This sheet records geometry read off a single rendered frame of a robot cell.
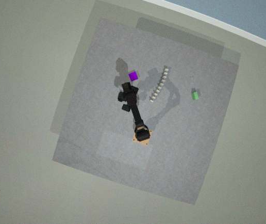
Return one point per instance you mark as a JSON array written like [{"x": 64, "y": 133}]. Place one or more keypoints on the green block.
[{"x": 194, "y": 96}]

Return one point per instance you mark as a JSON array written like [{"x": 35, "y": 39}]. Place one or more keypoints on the purple rectangular block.
[{"x": 133, "y": 76}]

